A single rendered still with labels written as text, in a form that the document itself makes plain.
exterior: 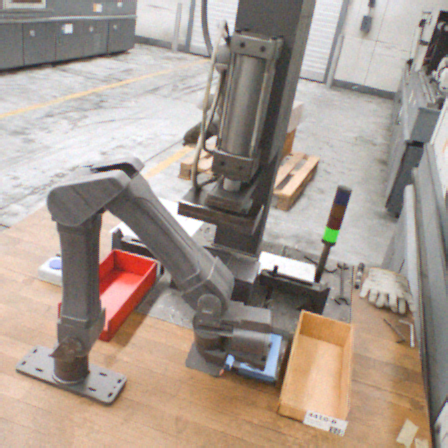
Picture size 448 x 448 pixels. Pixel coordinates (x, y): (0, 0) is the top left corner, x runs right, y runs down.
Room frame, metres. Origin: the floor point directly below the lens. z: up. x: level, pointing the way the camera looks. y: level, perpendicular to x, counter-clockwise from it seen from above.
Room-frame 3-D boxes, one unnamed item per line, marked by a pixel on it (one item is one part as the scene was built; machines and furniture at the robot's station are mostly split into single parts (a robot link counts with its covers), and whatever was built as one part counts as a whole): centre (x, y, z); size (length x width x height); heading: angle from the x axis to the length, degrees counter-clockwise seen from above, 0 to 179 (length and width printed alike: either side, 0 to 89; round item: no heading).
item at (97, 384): (0.63, 0.23, 0.94); 0.20 x 0.07 x 0.08; 79
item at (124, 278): (0.86, 0.23, 0.93); 0.25 x 0.12 x 0.06; 169
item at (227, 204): (1.06, 0.00, 1.22); 0.26 x 0.18 x 0.30; 169
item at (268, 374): (0.75, -0.13, 0.93); 0.15 x 0.07 x 0.03; 172
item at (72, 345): (0.63, 0.22, 1.00); 0.09 x 0.06 x 0.06; 176
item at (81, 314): (0.62, 0.22, 1.15); 0.07 x 0.06 x 0.33; 176
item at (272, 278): (0.98, -0.18, 0.95); 0.15 x 0.03 x 0.10; 79
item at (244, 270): (0.99, 0.00, 0.98); 0.20 x 0.10 x 0.01; 79
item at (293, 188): (4.23, -0.19, 0.07); 1.20 x 1.00 x 0.14; 162
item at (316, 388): (0.74, -0.25, 0.93); 0.25 x 0.13 x 0.08; 169
